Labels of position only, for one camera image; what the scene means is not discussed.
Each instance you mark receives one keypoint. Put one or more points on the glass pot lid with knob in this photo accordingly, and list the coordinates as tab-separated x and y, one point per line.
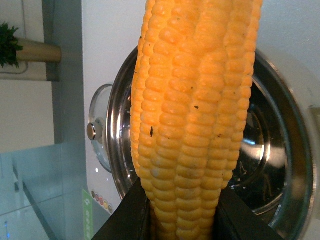
96	129

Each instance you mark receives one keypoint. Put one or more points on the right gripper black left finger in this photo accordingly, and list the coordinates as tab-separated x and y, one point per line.
131	220

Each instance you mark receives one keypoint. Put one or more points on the white electric cooking pot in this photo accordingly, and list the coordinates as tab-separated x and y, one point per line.
276	175

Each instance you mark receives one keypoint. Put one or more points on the yellow corn cob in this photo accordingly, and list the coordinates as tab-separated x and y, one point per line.
190	97

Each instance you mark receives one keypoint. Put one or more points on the potted green plant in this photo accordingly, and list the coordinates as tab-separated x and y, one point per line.
14	50

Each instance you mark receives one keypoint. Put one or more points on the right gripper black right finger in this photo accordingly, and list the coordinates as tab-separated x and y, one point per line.
234	220

